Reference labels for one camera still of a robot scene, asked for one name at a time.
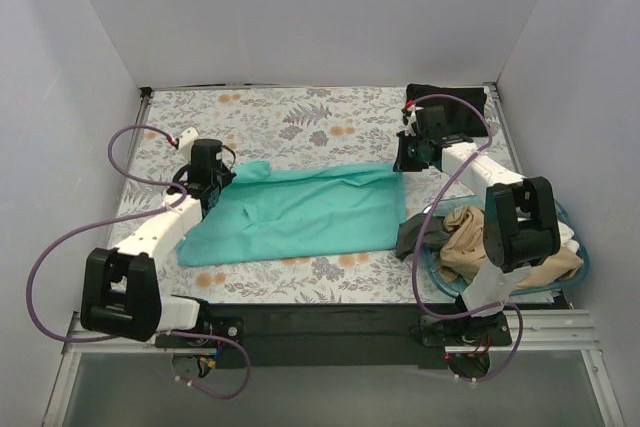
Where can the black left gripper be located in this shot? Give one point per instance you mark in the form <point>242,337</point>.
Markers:
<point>214,192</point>

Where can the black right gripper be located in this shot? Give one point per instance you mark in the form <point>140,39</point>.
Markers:
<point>401,159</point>

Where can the teal t shirt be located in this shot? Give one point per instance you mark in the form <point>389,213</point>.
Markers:
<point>267,214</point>

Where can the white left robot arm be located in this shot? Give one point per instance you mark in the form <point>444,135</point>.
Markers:
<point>121,292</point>

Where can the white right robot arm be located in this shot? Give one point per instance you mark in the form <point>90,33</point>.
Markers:
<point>520,221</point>

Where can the folded black t shirt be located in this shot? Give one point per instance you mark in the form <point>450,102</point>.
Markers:
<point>459,119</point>

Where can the floral table cloth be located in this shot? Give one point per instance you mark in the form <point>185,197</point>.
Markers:
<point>291,128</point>

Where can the grey t shirt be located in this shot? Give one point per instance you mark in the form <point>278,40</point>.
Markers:
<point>417,237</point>

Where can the beige t shirt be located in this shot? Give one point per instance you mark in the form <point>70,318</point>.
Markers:
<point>462,256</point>

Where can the blue plastic laundry basket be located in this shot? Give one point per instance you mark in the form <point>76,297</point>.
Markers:
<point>452,290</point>

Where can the white t shirt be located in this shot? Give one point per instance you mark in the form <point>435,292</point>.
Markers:
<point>567,238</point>

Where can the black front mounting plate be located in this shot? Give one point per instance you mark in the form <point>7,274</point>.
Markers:
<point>295,335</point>

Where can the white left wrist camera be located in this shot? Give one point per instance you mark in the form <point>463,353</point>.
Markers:
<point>185,139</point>

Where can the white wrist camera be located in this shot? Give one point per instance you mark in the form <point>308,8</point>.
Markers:
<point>185,139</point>
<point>410,120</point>

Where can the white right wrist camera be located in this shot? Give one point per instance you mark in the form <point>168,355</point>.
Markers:
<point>410,120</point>

